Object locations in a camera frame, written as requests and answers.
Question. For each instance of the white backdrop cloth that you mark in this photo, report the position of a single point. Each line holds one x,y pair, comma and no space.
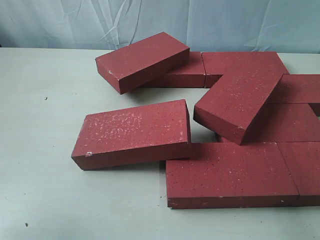
284,26

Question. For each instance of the red brick with white speckles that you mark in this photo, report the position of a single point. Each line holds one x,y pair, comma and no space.
148,133

